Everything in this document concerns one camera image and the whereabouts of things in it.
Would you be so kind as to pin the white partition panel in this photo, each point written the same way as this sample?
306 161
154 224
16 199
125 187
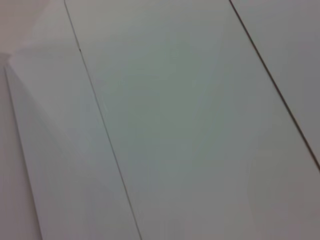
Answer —
175 112
290 37
62 112

